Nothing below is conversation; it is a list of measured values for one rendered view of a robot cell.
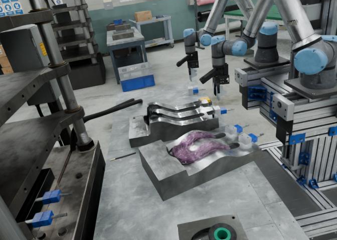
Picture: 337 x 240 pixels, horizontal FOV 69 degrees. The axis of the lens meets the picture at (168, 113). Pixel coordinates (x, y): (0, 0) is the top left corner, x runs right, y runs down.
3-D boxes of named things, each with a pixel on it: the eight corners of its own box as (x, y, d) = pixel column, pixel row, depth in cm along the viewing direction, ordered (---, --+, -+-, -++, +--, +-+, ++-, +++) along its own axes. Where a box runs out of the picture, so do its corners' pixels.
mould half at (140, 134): (207, 111, 161) (205, 92, 155) (219, 131, 138) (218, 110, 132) (131, 125, 159) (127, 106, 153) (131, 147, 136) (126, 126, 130)
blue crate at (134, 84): (152, 79, 487) (150, 68, 477) (155, 86, 451) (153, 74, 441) (121, 85, 479) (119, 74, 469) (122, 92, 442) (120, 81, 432)
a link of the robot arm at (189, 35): (195, 29, 165) (182, 30, 166) (196, 45, 170) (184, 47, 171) (194, 27, 172) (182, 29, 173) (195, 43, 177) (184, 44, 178)
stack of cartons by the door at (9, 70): (41, 69, 700) (29, 39, 663) (38, 72, 671) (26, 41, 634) (9, 75, 688) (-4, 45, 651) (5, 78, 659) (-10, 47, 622)
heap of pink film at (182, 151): (212, 133, 126) (211, 120, 123) (233, 150, 112) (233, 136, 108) (166, 151, 118) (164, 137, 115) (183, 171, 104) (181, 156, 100)
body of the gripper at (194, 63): (199, 68, 178) (197, 51, 172) (187, 70, 179) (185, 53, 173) (198, 65, 184) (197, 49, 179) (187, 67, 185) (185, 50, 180)
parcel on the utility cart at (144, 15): (149, 20, 697) (147, 9, 684) (153, 21, 669) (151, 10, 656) (135, 23, 686) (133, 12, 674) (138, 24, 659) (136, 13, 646)
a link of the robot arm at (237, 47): (250, 37, 128) (232, 36, 135) (239, 42, 121) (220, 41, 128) (250, 52, 132) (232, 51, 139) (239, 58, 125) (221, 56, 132)
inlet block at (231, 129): (245, 127, 133) (245, 118, 131) (251, 131, 129) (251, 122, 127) (225, 134, 129) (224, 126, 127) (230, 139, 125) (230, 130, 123)
